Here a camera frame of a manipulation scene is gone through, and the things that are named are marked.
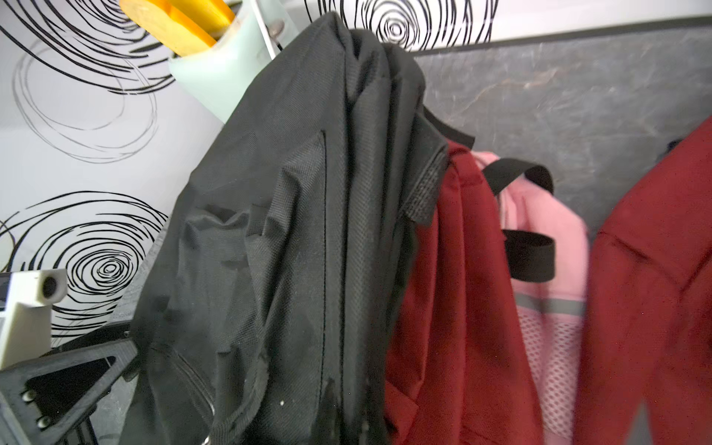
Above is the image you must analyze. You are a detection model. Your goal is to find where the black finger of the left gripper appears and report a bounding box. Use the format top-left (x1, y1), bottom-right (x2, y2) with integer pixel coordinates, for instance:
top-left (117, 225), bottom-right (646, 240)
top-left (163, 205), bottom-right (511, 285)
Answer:
top-left (1, 339), bottom-right (137, 444)

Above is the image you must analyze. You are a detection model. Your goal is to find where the black backpack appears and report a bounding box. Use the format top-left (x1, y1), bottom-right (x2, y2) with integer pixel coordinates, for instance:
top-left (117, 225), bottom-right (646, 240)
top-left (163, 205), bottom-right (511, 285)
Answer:
top-left (121, 13), bottom-right (449, 444)

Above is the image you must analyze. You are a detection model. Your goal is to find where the red backpack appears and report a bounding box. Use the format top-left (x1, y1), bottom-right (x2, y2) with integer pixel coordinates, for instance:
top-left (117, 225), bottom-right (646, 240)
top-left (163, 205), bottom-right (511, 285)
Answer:
top-left (385, 143), bottom-right (543, 444)
top-left (573, 122), bottom-right (711, 444)

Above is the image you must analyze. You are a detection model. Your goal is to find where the pink tape outline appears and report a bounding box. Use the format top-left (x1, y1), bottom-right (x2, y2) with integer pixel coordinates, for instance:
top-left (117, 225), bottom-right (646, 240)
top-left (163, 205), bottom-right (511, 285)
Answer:
top-left (474, 152), bottom-right (589, 444)

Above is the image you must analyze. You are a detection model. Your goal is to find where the mint green toaster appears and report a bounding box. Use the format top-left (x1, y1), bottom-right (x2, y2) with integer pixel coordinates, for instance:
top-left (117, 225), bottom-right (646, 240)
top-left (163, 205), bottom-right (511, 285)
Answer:
top-left (168, 1), bottom-right (299, 122)

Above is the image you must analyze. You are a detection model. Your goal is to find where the front yellow toast slice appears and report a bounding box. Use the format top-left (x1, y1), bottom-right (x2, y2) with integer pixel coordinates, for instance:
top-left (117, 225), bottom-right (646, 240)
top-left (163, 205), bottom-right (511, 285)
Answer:
top-left (120, 0), bottom-right (216, 57)

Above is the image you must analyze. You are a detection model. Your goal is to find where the yellow toast slice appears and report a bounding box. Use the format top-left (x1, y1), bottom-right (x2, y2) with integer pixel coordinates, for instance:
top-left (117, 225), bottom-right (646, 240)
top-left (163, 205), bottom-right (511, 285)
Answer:
top-left (170, 0), bottom-right (235, 37)
top-left (120, 0), bottom-right (216, 57)

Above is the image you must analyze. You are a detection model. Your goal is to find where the rear yellow toast slice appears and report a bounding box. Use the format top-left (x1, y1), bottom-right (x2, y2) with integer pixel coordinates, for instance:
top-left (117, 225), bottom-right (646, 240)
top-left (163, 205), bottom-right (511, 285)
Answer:
top-left (170, 0), bottom-right (235, 37)

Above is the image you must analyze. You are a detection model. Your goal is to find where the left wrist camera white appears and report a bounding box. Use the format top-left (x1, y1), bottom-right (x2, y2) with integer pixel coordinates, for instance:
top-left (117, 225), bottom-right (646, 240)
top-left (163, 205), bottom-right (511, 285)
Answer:
top-left (1, 269), bottom-right (68, 369)

